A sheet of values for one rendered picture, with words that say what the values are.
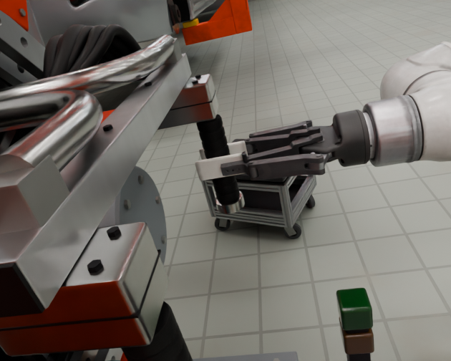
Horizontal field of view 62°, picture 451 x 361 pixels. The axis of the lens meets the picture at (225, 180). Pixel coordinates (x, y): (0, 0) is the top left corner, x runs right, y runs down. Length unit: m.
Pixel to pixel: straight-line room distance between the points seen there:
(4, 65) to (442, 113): 0.56
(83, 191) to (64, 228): 0.03
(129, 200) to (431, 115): 0.37
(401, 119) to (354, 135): 0.06
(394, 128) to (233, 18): 3.51
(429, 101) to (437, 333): 0.94
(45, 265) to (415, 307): 1.31
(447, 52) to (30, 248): 0.62
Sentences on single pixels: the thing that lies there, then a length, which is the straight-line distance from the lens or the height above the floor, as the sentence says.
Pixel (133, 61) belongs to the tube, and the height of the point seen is 1.01.
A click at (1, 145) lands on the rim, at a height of 0.92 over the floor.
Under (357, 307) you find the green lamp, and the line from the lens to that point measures 0.54.
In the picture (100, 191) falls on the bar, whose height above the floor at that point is 0.96.
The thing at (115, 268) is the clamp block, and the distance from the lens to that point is 0.20.
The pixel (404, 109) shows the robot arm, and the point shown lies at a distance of 0.53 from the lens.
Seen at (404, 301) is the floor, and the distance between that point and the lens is 1.44.
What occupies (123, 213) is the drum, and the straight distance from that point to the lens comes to 0.37.
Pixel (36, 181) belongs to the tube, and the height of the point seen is 1.00.
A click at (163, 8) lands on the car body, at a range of 3.12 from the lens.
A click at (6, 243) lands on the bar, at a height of 0.98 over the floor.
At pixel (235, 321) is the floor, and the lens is 1.42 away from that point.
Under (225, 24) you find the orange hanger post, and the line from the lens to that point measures 3.97.
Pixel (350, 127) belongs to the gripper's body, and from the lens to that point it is 0.52.
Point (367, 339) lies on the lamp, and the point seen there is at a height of 0.60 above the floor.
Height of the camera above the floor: 1.06
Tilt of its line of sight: 28 degrees down
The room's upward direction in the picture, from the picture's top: 14 degrees counter-clockwise
